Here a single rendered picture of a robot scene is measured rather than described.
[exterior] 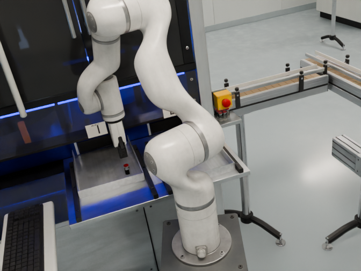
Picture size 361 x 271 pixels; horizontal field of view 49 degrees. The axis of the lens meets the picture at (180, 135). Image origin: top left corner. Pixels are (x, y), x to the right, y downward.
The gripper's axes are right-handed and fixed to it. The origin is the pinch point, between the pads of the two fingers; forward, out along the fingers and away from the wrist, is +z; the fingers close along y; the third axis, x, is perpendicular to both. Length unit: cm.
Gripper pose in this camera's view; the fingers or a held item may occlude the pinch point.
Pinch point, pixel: (122, 152)
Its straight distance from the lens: 159.3
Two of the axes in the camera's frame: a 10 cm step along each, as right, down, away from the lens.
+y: 3.0, 4.4, -8.5
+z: 1.3, 8.6, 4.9
